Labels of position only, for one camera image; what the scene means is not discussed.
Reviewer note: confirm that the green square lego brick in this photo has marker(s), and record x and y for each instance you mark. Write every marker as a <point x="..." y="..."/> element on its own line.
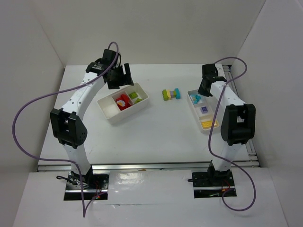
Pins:
<point x="133" y="95"/>

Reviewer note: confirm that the aluminium front rail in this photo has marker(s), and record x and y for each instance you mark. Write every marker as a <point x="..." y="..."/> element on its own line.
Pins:
<point x="161" y="166"/>

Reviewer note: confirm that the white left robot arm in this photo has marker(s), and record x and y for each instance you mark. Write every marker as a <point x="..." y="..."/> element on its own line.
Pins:
<point x="66" y="121"/>

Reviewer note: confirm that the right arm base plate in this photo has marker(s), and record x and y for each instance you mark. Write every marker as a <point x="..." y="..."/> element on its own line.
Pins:
<point x="213" y="184"/>

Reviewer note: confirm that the teal long lego brick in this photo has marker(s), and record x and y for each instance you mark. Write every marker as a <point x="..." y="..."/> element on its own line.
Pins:
<point x="177" y="93"/>

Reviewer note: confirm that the red base lego brick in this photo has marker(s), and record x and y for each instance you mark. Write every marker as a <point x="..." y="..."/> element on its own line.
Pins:
<point x="127" y="101"/>

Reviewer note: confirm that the long green lego brick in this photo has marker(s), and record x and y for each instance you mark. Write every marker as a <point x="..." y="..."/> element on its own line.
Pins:
<point x="165" y="95"/>

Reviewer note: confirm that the yellow lego plate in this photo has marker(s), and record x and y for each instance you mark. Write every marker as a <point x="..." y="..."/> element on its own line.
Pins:
<point x="207" y="124"/>

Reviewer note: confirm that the green sloped lego brick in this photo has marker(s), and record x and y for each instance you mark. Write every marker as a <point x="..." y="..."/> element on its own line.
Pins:
<point x="138" y="100"/>

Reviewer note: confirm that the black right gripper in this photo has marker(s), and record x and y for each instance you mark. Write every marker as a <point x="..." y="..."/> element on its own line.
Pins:
<point x="208" y="81"/>

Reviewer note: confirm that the teal frog lego brick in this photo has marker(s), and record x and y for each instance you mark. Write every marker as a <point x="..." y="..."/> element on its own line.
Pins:
<point x="195" y="99"/>

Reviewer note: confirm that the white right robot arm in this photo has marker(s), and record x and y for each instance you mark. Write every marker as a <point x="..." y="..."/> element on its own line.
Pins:
<point x="219" y="162"/>

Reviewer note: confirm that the aluminium side rail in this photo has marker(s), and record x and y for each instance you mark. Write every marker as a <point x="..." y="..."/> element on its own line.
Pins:
<point x="238" y="124"/>

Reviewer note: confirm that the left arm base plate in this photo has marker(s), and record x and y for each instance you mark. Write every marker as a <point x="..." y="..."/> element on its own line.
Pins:
<point x="98" y="186"/>

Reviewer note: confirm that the white sorting tray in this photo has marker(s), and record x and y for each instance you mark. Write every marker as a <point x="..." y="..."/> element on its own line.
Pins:
<point x="110" y="109"/>
<point x="195" y="109"/>

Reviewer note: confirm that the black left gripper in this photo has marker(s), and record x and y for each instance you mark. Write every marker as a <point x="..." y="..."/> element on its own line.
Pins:
<point x="117" y="77"/>

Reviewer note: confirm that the flower printed lego brick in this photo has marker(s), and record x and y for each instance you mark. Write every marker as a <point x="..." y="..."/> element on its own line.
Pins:
<point x="121" y="102"/>

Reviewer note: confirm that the purple lego brick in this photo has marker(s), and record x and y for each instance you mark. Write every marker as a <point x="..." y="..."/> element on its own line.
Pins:
<point x="204" y="110"/>

